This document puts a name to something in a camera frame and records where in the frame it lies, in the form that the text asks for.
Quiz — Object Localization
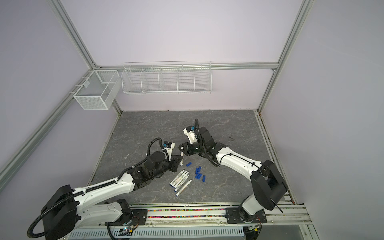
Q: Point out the white marker pen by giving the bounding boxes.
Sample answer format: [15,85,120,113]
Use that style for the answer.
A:
[170,170,185,187]
[175,175,189,192]
[172,171,188,188]
[174,172,189,191]
[176,179,193,196]
[180,152,184,166]

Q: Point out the white wire shelf basket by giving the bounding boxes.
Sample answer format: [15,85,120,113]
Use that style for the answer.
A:
[121,61,213,95]

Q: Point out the white vented cable duct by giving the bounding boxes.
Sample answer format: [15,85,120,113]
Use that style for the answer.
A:
[67,226,245,240]

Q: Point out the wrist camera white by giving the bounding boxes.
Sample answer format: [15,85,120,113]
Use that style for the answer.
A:
[183,126,198,144]
[163,141,175,161]

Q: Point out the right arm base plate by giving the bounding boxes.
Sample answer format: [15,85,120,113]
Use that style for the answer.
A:
[225,207,267,224]

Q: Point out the white mesh box basket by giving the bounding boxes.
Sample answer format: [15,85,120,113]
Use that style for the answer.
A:
[74,70,122,111]

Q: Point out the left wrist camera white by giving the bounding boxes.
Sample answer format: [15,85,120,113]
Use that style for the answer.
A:
[163,141,175,161]

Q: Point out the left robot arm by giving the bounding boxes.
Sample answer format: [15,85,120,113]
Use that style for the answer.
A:
[27,152,183,240]

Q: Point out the aluminium frame rails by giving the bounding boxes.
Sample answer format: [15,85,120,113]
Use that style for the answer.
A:
[0,0,316,240]

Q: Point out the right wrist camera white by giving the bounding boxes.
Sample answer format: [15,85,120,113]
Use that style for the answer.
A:
[183,126,198,144]

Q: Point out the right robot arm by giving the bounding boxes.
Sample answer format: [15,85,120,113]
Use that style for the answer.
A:
[179,126,289,223]

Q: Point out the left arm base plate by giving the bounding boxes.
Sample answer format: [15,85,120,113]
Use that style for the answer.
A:
[107,209,148,226]

